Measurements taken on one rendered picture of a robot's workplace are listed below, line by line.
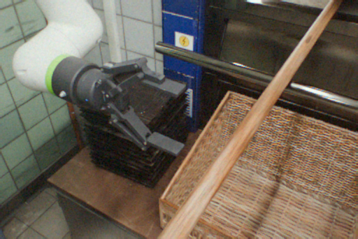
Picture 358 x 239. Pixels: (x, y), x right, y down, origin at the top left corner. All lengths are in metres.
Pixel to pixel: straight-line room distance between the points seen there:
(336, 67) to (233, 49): 0.33
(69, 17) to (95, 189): 0.71
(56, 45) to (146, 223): 0.67
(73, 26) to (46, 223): 1.38
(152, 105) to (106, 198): 0.38
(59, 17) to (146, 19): 0.63
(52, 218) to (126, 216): 0.85
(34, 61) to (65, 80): 0.09
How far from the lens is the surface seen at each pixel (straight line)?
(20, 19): 1.70
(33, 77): 0.75
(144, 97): 1.19
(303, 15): 1.10
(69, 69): 0.69
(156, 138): 0.66
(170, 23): 1.27
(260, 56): 1.19
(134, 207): 1.23
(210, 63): 0.80
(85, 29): 0.80
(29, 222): 2.03
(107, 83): 0.64
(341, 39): 1.10
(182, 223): 0.44
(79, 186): 1.32
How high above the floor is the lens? 1.58
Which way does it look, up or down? 40 degrees down
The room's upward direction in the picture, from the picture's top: straight up
